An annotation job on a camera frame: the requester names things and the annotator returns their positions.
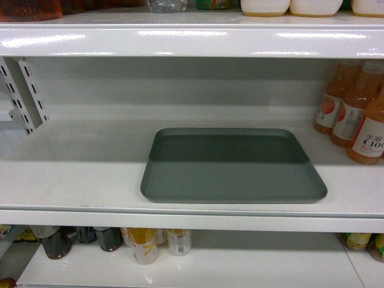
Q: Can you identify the grey rectangular serving tray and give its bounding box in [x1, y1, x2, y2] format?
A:
[140, 128, 328, 204]

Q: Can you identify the white yellow drink can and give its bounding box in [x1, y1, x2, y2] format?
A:
[167, 229, 191, 256]

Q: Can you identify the white metal store shelf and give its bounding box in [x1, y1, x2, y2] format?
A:
[1, 9, 383, 287]

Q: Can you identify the orange juice bottle back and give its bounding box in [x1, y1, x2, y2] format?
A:
[314, 59, 361, 134]

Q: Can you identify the orange juice bottle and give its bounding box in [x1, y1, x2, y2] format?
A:
[331, 60, 383, 147]
[314, 59, 361, 134]
[347, 89, 383, 165]

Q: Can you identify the dark soy sauce bottle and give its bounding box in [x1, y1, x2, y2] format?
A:
[38, 226, 71, 260]

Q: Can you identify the orange juice bottle front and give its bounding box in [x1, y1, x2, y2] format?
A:
[347, 89, 383, 165]

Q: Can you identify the orange juice bottle middle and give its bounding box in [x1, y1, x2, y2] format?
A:
[331, 60, 383, 147]

